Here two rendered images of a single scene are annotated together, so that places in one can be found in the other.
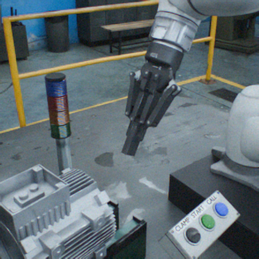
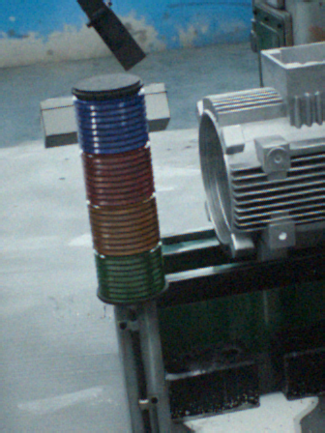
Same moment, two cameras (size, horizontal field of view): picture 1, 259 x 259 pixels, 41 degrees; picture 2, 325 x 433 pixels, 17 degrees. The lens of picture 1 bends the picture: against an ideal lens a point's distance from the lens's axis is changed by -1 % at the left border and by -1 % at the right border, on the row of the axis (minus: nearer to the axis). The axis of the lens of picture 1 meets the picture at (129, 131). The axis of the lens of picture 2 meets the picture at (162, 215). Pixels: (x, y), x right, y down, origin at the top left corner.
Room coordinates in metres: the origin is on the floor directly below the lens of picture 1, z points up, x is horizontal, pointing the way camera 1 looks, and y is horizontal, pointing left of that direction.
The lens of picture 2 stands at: (1.60, 0.75, 1.42)
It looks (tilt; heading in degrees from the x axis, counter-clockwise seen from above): 21 degrees down; 217
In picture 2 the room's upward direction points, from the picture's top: 6 degrees counter-clockwise
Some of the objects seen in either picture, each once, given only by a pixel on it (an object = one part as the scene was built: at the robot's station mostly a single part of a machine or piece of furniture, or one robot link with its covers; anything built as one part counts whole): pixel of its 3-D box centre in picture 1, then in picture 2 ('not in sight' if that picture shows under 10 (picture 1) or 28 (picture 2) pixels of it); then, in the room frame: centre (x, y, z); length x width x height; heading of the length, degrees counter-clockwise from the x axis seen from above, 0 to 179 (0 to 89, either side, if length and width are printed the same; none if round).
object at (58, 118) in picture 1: (59, 114); (124, 218); (0.94, 0.21, 1.10); 0.06 x 0.06 x 0.04
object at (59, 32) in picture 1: (57, 31); not in sight; (5.67, 1.16, 0.30); 0.39 x 0.39 x 0.60
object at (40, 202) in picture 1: (29, 202); (324, 82); (0.52, 0.19, 1.11); 0.12 x 0.11 x 0.07; 136
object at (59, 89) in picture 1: (56, 85); (111, 117); (0.94, 0.21, 1.19); 0.06 x 0.06 x 0.04
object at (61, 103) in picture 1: (57, 100); (117, 168); (0.94, 0.21, 1.14); 0.06 x 0.06 x 0.04
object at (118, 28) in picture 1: (143, 36); not in sight; (5.70, -0.23, 0.22); 1.40 x 0.33 x 0.43; 124
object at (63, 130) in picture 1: (60, 127); (130, 266); (0.94, 0.21, 1.05); 0.06 x 0.06 x 0.04
